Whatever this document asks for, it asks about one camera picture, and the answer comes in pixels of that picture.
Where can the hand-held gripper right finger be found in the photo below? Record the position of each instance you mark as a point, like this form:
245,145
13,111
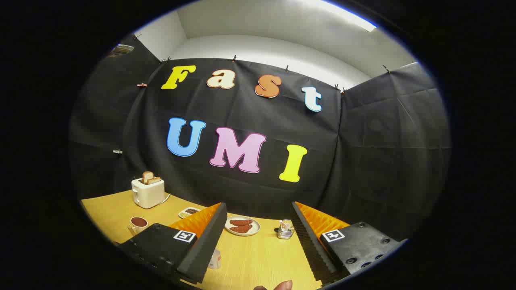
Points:
312,249

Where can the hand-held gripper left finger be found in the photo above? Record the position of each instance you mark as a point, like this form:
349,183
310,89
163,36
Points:
203,249

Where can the clear juice bottle white label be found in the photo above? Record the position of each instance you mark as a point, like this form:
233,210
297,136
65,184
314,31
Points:
215,259

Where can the small white dish of grains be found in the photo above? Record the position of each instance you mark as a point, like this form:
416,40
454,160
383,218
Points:
189,212

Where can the brown meat patty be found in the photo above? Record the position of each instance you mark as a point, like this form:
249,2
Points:
241,229
241,222

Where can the wooden table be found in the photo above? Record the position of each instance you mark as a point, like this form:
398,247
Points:
258,257

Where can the white plate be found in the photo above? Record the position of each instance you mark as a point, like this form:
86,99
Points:
255,228

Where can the cream toaster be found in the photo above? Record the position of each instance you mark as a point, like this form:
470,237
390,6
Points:
147,195

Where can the toast slice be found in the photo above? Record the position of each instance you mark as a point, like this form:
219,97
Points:
155,180
147,176

